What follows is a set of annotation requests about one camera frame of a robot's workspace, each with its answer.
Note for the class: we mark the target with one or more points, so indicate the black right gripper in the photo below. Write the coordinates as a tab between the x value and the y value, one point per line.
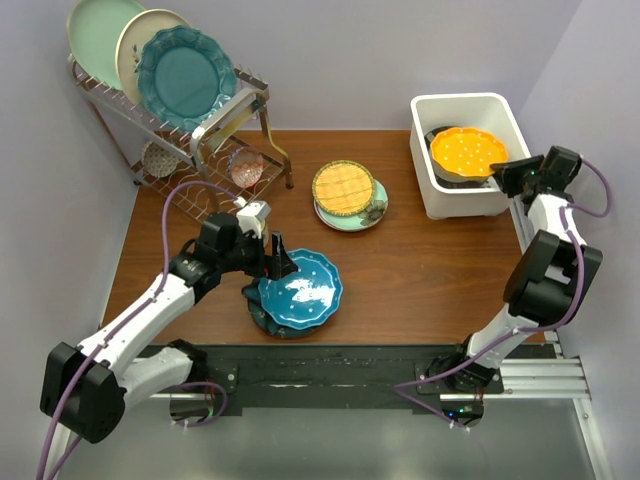
504	174

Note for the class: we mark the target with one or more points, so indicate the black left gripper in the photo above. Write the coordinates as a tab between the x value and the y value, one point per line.
271	267

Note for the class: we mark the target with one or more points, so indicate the teal dotted scalloped plate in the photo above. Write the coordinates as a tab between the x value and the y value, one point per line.
306	298

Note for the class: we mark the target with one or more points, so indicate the orange dotted scalloped plate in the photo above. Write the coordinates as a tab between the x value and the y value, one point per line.
462	154

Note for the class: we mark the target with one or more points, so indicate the white plastic bin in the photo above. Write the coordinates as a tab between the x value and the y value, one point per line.
487	111

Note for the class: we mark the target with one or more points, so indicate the black rimmed cream plate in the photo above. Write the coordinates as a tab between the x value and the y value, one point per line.
450	182

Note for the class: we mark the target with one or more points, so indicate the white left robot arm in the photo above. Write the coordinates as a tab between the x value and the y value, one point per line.
88	388

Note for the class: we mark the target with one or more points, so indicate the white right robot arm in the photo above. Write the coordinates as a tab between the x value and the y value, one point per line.
548	284

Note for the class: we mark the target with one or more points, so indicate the cream mug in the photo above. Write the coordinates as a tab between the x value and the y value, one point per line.
264	232

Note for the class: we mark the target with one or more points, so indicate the dark blue square plate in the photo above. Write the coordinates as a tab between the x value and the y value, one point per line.
251	293

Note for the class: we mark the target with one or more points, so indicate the dark teal round plate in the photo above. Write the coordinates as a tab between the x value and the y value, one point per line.
268	325

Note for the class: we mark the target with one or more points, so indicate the yellow woven pattern plate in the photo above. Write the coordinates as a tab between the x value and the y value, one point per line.
343	188

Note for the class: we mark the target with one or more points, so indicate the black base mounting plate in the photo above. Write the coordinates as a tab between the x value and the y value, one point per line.
305	376

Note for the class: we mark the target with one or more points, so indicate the red patterned small bowl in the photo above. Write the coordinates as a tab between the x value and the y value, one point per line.
245	167

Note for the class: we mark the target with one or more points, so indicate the mint floral plate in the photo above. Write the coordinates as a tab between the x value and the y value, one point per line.
368	218

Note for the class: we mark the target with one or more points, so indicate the metal dish rack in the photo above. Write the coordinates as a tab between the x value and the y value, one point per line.
205	153

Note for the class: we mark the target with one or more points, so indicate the white patterned small bowl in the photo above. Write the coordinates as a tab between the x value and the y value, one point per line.
157	161

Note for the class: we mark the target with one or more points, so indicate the teal scalloped large plate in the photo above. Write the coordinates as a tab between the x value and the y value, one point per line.
184	77

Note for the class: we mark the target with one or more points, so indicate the cream floral large plate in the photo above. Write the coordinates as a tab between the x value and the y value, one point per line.
134	36

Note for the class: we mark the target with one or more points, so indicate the mint green large plate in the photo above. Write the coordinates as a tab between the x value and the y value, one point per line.
93	30

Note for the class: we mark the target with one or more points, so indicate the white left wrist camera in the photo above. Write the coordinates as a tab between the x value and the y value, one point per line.
250	214

